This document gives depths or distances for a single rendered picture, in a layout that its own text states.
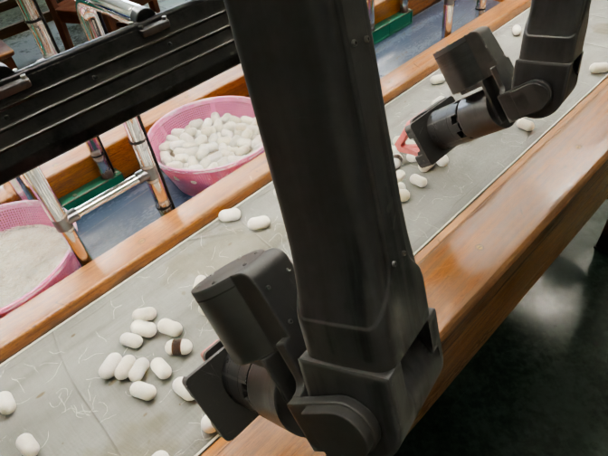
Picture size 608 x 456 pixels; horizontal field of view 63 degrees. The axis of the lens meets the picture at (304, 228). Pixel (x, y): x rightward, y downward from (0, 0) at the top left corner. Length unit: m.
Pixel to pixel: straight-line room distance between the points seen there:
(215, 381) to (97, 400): 0.29
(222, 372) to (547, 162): 0.66
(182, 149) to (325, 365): 0.80
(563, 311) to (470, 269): 1.01
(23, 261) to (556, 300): 1.43
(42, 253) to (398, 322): 0.76
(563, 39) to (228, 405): 0.50
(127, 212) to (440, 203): 0.60
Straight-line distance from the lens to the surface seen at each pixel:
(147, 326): 0.71
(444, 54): 0.67
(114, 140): 1.09
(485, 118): 0.67
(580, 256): 1.88
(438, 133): 0.72
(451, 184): 0.88
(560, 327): 1.66
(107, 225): 1.03
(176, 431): 0.64
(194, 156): 1.01
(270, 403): 0.34
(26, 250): 0.96
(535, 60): 0.63
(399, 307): 0.27
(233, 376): 0.41
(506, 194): 0.83
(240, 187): 0.86
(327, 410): 0.29
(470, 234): 0.76
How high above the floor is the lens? 1.29
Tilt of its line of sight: 44 degrees down
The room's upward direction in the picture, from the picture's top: 8 degrees counter-clockwise
